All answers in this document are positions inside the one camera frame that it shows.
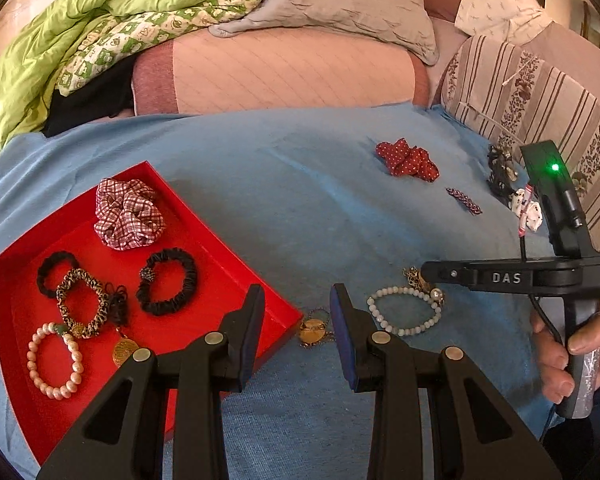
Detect person's right hand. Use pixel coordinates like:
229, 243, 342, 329
530, 304, 600, 406

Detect red plaid scrunchie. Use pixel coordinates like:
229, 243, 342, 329
94, 177, 166, 251

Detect thin black hair tie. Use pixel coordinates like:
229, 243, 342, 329
36, 251, 81, 297

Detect white printed pillow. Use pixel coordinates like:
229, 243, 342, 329
454, 0, 554, 45

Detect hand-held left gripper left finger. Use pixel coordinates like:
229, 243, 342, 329
36, 284, 266, 480

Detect gold chain charm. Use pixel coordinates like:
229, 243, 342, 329
403, 267, 447, 307

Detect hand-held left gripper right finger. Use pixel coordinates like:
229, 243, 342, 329
330, 283, 563, 480

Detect gold round pendant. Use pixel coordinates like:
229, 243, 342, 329
111, 336, 140, 367
298, 309, 332, 349

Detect pink pearl bracelet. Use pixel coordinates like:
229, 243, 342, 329
26, 322, 85, 401

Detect black satin scrunchie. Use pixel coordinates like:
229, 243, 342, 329
136, 248, 199, 317

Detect red shallow box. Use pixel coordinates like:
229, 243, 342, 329
0, 161, 305, 466

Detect green comforter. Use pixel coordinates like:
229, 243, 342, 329
0, 0, 286, 157

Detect blue cloth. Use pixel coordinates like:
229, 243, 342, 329
0, 105, 600, 480

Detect red dotted scrunchie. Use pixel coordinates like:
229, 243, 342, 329
375, 140, 440, 183

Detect small black hair ties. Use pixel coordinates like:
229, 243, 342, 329
106, 282, 131, 330

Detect black claw hair clip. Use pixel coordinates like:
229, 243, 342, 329
486, 144, 519, 196

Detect pink sofa cushion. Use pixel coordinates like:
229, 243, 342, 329
131, 24, 431, 117

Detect grey pillow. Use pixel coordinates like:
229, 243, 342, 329
209, 0, 439, 66

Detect white bead bracelet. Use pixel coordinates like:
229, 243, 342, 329
366, 286, 444, 337

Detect striped floral cushion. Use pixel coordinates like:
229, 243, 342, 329
439, 35, 600, 253

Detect leopard print scrunchie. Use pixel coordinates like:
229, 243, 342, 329
55, 268, 110, 340

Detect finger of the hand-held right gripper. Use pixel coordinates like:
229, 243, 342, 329
421, 259, 477, 292

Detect dark red braided clip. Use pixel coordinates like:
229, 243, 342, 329
445, 187, 484, 217

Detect black cloth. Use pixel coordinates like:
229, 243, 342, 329
42, 55, 137, 139

